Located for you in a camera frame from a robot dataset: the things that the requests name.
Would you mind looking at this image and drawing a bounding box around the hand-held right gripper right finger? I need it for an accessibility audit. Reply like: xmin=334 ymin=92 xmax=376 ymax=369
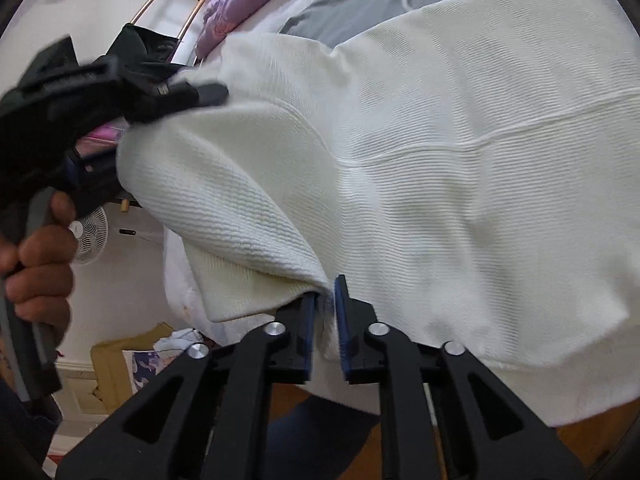
xmin=334 ymin=274 xmax=588 ymax=480

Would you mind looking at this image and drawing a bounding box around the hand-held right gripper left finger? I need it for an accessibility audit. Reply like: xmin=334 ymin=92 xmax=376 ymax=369
xmin=55 ymin=290 xmax=321 ymax=480

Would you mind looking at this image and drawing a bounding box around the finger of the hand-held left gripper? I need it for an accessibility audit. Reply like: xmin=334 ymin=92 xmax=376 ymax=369
xmin=65 ymin=147 xmax=131 ymax=216
xmin=117 ymin=55 xmax=230 ymax=126

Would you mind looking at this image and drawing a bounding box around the white button jacket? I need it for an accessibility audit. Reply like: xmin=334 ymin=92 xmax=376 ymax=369
xmin=116 ymin=0 xmax=640 ymax=428

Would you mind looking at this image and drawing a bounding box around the person's left hand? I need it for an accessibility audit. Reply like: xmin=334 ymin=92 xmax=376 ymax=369
xmin=0 ymin=192 xmax=78 ymax=346

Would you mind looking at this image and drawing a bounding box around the pink towel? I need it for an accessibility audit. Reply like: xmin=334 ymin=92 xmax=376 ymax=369
xmin=82 ymin=120 xmax=131 ymax=148

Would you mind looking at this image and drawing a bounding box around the white fan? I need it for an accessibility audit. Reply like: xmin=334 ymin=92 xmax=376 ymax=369
xmin=67 ymin=205 xmax=108 ymax=267

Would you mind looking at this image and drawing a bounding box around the dark garment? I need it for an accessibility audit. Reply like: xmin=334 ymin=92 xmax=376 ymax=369
xmin=110 ymin=24 xmax=186 ymax=68

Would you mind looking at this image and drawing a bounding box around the person's blue trouser leg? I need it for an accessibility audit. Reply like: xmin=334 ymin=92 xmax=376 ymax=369
xmin=265 ymin=392 xmax=381 ymax=480

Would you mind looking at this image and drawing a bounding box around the cardboard box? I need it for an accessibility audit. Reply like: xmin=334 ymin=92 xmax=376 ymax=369
xmin=90 ymin=322 xmax=176 ymax=413

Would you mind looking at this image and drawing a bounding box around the grey hoodie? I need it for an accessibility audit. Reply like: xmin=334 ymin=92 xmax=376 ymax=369
xmin=277 ymin=0 xmax=606 ymax=48

